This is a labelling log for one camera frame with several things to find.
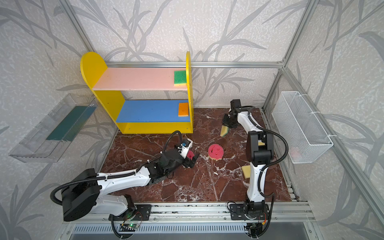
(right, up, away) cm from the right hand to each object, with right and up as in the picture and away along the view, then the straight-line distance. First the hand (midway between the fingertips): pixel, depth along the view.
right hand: (224, 119), depth 101 cm
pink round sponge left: (-21, -17, -30) cm, 41 cm away
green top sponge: (-1, -7, -9) cm, 12 cm away
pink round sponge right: (-7, -20, -10) cm, 24 cm away
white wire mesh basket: (+27, -9, -40) cm, 49 cm away
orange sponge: (-28, +6, -4) cm, 29 cm away
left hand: (-19, -15, -21) cm, 32 cm away
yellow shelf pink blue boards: (-57, +2, -5) cm, 57 cm away
